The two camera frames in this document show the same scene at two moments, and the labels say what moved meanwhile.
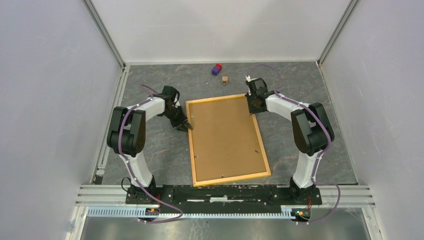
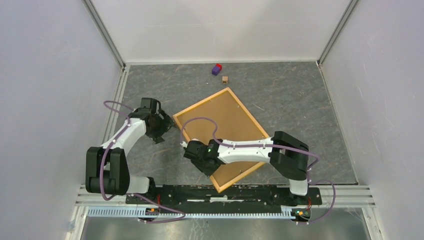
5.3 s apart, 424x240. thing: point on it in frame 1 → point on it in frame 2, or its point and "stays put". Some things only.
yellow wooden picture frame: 204,183 → 260,129
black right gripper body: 251,106 → 208,171
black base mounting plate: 187,198 stays put
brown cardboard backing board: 224,141 stays put
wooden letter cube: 225,79 stays put
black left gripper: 182,119 → 167,123
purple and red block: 216,69 stays put
